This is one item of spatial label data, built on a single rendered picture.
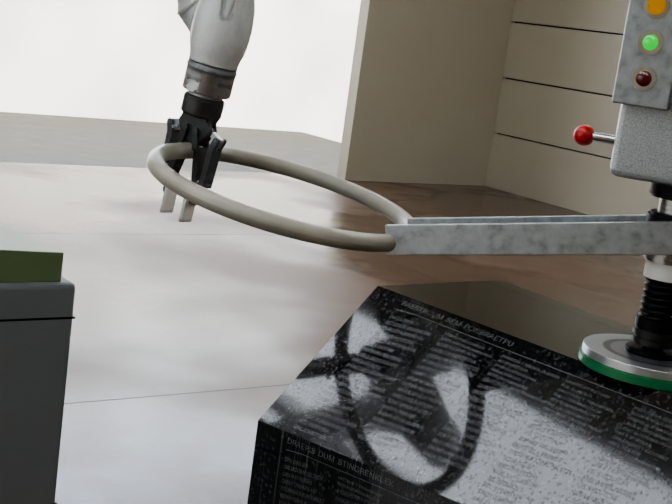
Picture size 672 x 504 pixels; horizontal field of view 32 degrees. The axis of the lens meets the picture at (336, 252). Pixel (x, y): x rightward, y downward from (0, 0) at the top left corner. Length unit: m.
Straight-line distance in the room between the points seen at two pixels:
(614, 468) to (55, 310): 0.94
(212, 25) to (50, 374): 0.66
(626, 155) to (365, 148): 8.27
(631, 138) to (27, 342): 1.02
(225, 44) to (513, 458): 0.87
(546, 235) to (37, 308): 0.84
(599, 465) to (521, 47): 9.10
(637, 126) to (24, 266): 1.00
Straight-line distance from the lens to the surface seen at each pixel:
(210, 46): 2.12
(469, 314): 2.08
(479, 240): 1.89
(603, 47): 10.10
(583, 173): 10.12
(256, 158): 2.26
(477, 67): 10.67
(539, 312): 2.19
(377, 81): 9.97
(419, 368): 2.01
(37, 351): 2.05
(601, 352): 1.86
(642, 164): 1.77
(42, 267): 2.02
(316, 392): 2.08
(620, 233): 1.84
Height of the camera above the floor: 1.29
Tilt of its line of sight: 11 degrees down
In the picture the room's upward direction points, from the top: 8 degrees clockwise
